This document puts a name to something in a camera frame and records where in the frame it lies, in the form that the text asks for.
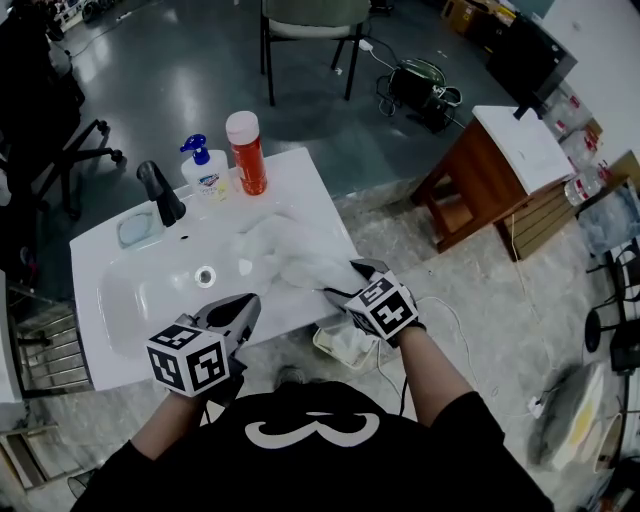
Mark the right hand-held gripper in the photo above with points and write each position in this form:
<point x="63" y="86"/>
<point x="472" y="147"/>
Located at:
<point x="382" y="310"/>

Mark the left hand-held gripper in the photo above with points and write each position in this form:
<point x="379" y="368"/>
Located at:
<point x="187" y="360"/>

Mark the white plastic basket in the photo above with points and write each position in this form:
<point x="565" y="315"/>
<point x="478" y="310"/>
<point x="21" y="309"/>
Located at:
<point x="330" y="350"/>

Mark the person's left forearm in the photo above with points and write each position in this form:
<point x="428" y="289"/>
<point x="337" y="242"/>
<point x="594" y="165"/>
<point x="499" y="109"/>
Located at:
<point x="167" y="425"/>

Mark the person's right forearm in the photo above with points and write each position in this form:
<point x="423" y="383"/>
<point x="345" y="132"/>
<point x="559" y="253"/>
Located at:
<point x="432" y="380"/>

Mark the brown cardboard piece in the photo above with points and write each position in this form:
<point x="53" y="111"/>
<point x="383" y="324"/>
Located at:
<point x="627" y="167"/>

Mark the person's grey shoe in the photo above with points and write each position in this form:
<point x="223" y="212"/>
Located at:
<point x="290" y="376"/>

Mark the white ceramic sink basin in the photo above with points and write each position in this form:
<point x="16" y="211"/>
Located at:
<point x="150" y="310"/>

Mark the clear soap dish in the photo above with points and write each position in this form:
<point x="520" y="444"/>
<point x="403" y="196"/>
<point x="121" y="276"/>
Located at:
<point x="137" y="230"/>

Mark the white soap pump bottle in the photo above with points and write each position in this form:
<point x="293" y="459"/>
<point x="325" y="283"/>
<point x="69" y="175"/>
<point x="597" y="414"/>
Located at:
<point x="207" y="182"/>

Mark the black sink faucet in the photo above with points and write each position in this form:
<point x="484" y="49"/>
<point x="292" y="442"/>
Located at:
<point x="162" y="195"/>

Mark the orange bottle with white cap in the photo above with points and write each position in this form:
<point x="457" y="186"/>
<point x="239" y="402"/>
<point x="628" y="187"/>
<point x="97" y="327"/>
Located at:
<point x="247" y="160"/>

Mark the wooden cabinet with white basin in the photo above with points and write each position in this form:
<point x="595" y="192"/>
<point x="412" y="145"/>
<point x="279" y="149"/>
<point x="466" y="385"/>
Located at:
<point x="470" y="175"/>

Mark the person's torso in black shirt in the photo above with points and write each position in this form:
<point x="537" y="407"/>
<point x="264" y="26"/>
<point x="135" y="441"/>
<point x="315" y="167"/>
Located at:
<point x="300" y="475"/>

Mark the wooden slatted pallet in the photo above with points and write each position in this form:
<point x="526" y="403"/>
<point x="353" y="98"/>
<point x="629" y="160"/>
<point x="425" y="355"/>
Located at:
<point x="540" y="225"/>

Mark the dark green floor appliance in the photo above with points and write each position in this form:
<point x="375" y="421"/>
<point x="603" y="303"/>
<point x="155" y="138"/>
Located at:
<point x="415" y="85"/>

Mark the white power strip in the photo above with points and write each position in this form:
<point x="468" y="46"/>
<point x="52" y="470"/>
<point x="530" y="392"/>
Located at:
<point x="366" y="45"/>
<point x="537" y="407"/>

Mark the small black faucet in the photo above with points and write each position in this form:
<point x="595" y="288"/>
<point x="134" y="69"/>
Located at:
<point x="525" y="112"/>

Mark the black standing fan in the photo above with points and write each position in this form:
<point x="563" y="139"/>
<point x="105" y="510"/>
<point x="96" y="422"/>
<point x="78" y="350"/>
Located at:
<point x="594" y="330"/>

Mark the cluster of clear water jugs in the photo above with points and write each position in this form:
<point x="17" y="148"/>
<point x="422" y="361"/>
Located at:
<point x="585" y="185"/>

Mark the white stone basin yellow inside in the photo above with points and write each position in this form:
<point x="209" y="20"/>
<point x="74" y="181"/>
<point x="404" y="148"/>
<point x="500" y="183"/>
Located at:
<point x="575" y="415"/>

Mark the marbled grey board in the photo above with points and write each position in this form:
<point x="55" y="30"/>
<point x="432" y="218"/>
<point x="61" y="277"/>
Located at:
<point x="610" y="220"/>

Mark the grey chair with black legs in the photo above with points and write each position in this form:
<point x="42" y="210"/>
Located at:
<point x="312" y="15"/>

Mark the black cabinet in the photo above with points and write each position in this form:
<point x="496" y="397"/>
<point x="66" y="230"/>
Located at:
<point x="627" y="350"/>

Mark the beige round bowl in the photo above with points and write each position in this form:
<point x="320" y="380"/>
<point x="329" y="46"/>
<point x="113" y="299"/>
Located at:
<point x="610" y="442"/>

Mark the black office chair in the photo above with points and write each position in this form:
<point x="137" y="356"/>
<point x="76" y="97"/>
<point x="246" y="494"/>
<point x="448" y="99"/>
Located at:
<point x="30" y="100"/>

